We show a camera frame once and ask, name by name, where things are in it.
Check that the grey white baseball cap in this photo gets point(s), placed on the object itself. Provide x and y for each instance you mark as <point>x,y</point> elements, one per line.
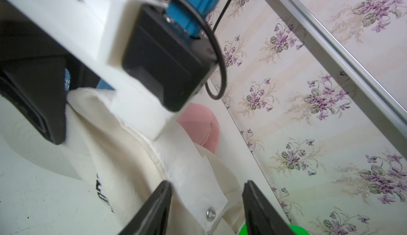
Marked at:
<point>123,168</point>

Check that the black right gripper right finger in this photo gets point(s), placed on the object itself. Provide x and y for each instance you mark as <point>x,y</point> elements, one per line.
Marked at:
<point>261,217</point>

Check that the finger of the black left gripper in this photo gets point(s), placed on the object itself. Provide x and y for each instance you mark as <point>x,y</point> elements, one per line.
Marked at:
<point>36,88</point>

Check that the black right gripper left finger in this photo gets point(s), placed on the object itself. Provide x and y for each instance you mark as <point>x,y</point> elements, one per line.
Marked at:
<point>152,218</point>

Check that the light blue baseball cap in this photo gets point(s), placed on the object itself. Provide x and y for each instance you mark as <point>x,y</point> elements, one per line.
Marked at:
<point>101,84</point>

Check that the green plastic basket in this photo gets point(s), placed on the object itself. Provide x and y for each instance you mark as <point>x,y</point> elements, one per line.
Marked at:
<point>296,229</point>

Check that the pink baseball cap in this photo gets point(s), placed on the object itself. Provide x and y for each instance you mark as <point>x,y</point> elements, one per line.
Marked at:
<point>201,125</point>

